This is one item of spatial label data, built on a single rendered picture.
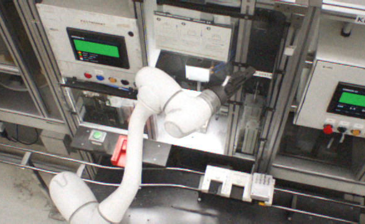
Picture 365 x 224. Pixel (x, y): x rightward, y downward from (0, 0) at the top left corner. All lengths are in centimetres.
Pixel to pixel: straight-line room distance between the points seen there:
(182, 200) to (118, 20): 119
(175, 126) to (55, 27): 77
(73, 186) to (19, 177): 189
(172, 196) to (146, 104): 114
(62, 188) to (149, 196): 93
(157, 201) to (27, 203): 123
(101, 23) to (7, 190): 204
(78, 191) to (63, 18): 69
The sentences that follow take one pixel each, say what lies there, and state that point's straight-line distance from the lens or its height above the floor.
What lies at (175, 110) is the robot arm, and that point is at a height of 184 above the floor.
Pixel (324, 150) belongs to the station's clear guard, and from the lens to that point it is 238.
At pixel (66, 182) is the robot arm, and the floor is 152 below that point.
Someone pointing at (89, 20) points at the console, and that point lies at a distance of 191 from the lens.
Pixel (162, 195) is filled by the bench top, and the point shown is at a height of 68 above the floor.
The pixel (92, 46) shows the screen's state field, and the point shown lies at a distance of 199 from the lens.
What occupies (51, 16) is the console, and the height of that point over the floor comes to 178.
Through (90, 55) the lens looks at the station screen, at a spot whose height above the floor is 160.
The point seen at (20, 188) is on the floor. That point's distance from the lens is 364.
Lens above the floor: 311
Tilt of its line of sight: 57 degrees down
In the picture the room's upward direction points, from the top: 1 degrees counter-clockwise
